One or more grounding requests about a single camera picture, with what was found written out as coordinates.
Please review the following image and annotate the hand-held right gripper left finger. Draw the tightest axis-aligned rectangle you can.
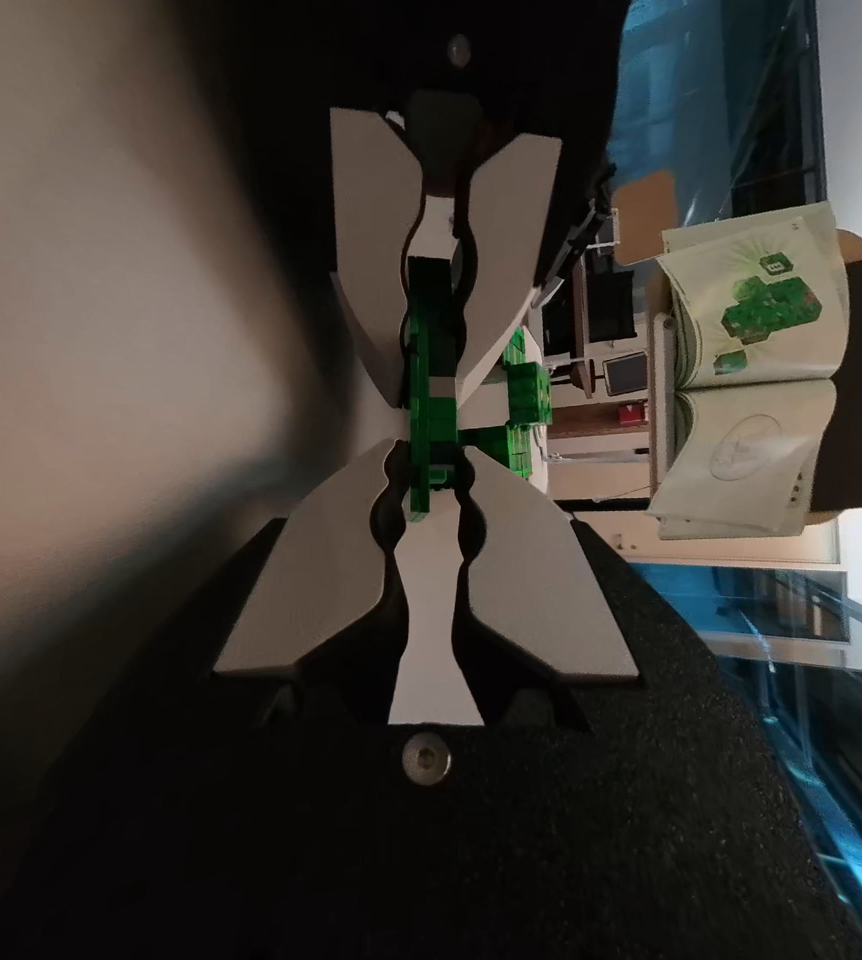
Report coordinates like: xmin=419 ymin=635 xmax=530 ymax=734
xmin=212 ymin=437 xmax=411 ymax=678

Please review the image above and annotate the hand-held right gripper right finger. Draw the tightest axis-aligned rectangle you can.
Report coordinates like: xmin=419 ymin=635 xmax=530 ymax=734
xmin=458 ymin=445 xmax=642 ymax=688

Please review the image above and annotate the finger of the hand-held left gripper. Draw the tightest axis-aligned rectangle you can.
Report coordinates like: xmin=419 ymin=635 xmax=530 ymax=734
xmin=452 ymin=132 xmax=565 ymax=408
xmin=328 ymin=107 xmax=432 ymax=412

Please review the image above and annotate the green lego panel assembly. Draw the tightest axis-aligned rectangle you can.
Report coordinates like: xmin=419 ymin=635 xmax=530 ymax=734
xmin=401 ymin=255 xmax=478 ymax=524

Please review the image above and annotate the large green lego build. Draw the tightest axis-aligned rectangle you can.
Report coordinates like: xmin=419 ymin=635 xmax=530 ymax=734
xmin=500 ymin=328 xmax=556 ymax=481

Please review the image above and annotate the small grey monitor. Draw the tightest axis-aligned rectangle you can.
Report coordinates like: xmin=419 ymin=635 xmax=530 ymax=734
xmin=602 ymin=351 xmax=651 ymax=399

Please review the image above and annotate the paned window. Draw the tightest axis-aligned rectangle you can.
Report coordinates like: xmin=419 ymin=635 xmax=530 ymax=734
xmin=611 ymin=0 xmax=828 ymax=219

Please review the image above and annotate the open instruction booklet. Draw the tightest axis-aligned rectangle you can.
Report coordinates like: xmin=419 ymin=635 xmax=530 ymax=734
xmin=644 ymin=201 xmax=852 ymax=543

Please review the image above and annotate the glass partition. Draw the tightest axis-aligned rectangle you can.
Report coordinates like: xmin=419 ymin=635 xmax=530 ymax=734
xmin=629 ymin=562 xmax=862 ymax=939

